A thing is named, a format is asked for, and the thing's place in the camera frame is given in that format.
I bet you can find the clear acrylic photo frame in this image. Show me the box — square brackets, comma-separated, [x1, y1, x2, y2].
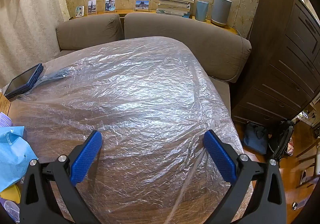
[87, 0, 97, 15]
[104, 0, 117, 13]

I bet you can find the blue cylinder speaker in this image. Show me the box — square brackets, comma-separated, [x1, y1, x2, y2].
[195, 0, 209, 22]

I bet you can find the wooden chair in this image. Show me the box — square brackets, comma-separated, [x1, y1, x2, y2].
[296, 139, 320, 187]

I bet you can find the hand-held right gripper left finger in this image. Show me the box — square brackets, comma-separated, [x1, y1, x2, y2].
[19, 130, 103, 224]

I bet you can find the dark flat object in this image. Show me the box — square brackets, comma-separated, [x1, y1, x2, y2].
[37, 66, 75, 83]

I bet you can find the brown cardboard box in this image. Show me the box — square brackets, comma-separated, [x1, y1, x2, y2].
[0, 92, 10, 117]

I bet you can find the stack of books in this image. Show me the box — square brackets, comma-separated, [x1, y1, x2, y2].
[156, 0, 195, 18]

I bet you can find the yellow plastic cup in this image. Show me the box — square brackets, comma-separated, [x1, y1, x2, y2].
[0, 184, 21, 203]

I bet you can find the black backpack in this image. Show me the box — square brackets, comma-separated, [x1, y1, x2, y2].
[269, 120, 294, 160]

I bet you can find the blue bag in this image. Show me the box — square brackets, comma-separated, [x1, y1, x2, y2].
[243, 122, 269, 154]

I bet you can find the cream patterned curtain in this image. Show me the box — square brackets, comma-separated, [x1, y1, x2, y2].
[0, 0, 70, 87]

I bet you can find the light blue packet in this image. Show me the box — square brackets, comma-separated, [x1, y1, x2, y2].
[0, 126, 39, 192]

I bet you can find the large brown sofa cushion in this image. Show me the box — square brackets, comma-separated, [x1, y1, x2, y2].
[124, 12, 252, 83]

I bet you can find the blue cased tablet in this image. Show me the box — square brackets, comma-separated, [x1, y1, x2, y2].
[4, 63, 44, 100]

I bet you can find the wide acrylic photo frame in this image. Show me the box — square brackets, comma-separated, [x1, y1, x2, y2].
[135, 0, 150, 12]

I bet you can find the dark wooden drawer cabinet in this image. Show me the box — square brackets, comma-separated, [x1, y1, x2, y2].
[231, 0, 320, 127]

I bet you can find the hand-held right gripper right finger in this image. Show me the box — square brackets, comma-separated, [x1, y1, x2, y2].
[202, 129, 287, 224]

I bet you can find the grey cylinder speaker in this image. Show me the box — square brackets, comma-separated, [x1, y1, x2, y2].
[211, 0, 232, 26]

